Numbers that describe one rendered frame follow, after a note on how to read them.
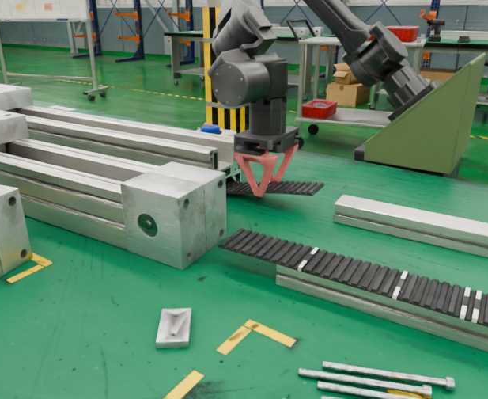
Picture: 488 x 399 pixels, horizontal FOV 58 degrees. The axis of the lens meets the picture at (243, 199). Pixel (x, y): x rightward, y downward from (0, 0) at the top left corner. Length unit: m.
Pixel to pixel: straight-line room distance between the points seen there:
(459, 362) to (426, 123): 0.55
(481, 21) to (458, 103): 7.25
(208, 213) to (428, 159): 0.51
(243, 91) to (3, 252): 0.35
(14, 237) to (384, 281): 0.43
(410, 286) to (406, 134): 0.50
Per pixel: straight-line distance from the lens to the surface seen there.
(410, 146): 0.93
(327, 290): 0.49
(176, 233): 0.52
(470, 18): 8.16
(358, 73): 1.05
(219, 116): 4.05
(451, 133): 0.92
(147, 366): 0.42
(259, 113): 0.66
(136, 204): 0.55
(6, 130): 0.84
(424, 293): 0.48
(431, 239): 0.64
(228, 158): 0.77
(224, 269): 0.54
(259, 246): 0.52
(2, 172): 0.78
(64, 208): 0.68
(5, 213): 0.58
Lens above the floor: 1.07
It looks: 23 degrees down
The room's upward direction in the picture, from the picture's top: straight up
